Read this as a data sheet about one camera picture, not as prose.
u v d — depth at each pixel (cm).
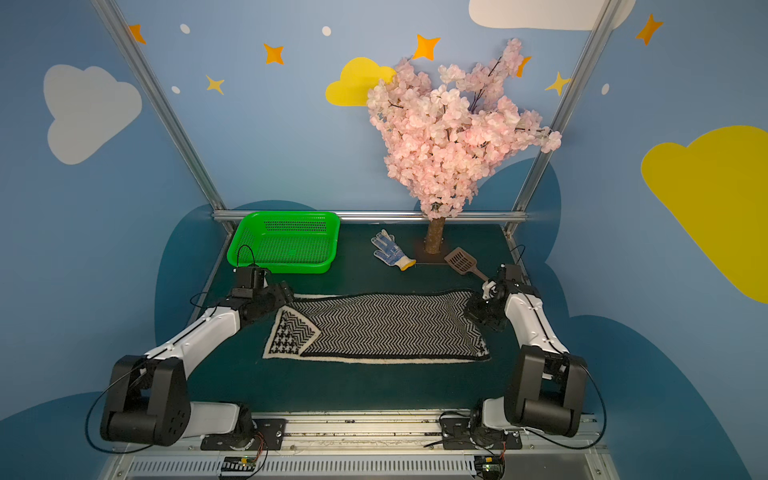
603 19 70
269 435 74
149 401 42
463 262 111
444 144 72
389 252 112
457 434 75
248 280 70
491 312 74
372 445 73
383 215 118
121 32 71
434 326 93
